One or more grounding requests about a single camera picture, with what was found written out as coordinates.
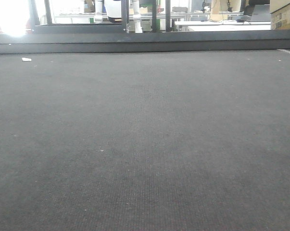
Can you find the white office desk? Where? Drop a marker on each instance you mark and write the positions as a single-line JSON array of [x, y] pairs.
[[210, 26]]

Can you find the white humanoid robot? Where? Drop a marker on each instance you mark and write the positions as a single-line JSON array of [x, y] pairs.
[[114, 13]]

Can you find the grey laptop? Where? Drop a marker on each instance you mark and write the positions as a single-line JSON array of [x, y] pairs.
[[256, 13]]

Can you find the cardboard box right background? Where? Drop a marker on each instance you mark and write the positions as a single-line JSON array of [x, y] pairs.
[[280, 14]]

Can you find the black metal frame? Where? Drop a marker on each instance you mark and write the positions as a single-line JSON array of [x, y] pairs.
[[77, 17]]

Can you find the black raised table rail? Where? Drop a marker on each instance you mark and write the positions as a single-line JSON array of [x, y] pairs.
[[146, 42]]

